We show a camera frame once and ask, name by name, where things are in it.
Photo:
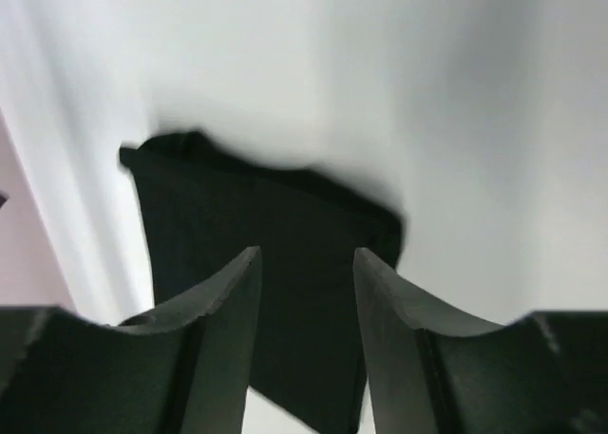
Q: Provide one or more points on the black t shirt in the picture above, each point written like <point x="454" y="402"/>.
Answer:
<point x="201" y="206"/>

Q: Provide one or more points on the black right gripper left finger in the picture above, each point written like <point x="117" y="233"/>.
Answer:
<point x="182" y="367"/>

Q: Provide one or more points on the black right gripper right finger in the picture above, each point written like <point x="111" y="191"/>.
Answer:
<point x="436" y="369"/>

